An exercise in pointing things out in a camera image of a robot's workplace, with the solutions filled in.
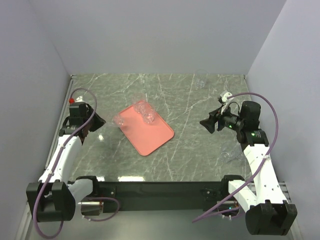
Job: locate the salmon pink plastic tray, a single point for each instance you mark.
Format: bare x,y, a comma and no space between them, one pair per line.
145,137

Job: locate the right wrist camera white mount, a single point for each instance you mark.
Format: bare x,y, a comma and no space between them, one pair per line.
225,99

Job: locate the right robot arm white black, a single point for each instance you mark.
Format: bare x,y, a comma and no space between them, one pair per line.
267,210

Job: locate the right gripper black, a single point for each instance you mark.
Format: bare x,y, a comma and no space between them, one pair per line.
209,123

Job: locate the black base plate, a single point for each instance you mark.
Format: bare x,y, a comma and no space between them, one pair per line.
160,196

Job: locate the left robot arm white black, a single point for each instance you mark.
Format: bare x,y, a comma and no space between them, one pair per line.
51,199

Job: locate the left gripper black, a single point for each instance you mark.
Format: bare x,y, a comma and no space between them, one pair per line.
99,122

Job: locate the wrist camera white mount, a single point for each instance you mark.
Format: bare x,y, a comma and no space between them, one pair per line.
73,100
225,99

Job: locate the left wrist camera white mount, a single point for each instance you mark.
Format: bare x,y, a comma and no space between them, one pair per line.
73,100

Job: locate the clear glass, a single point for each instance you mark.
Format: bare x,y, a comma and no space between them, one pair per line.
139,103
148,114
200,78
117,121

